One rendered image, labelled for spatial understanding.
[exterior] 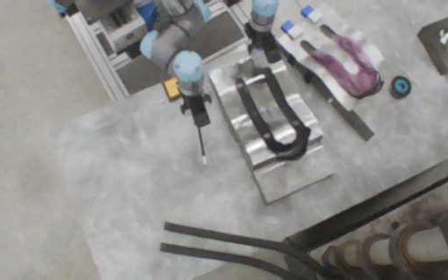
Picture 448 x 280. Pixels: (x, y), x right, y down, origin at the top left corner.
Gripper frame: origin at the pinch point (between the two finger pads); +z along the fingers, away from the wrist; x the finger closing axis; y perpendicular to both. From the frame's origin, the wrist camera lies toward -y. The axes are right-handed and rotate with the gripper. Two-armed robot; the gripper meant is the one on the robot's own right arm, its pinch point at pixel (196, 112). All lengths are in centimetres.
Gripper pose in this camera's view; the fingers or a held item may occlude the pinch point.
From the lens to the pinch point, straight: 159.4
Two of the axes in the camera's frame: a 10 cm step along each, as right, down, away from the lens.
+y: -4.0, -8.9, 2.4
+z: 0.1, 2.6, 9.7
